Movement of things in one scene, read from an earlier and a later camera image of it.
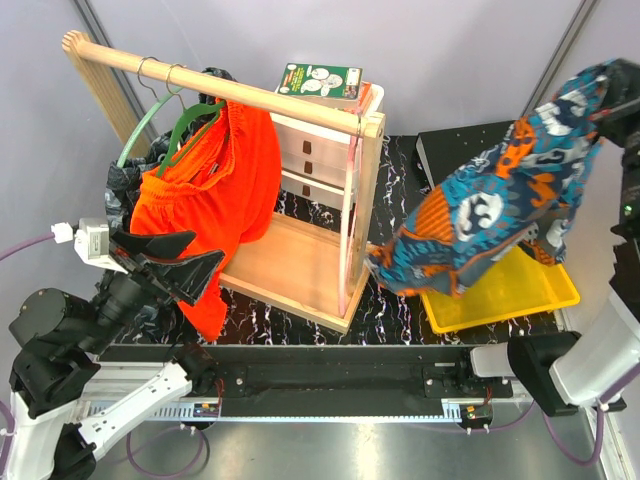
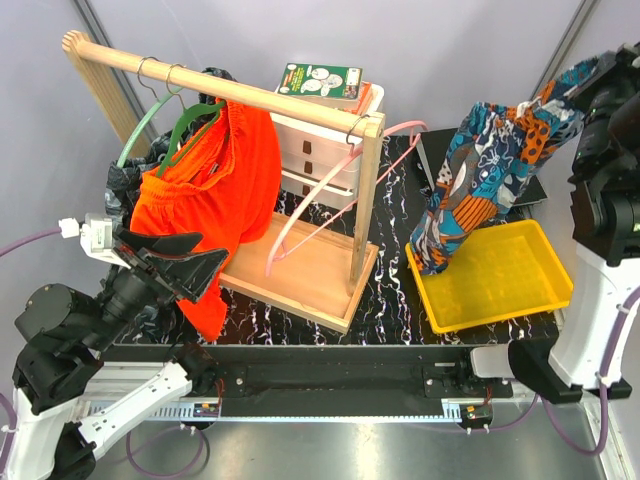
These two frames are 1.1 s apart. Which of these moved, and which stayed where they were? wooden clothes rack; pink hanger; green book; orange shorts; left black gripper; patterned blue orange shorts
Moved: patterned blue orange shorts; pink hanger
Stayed: green book; orange shorts; left black gripper; wooden clothes rack
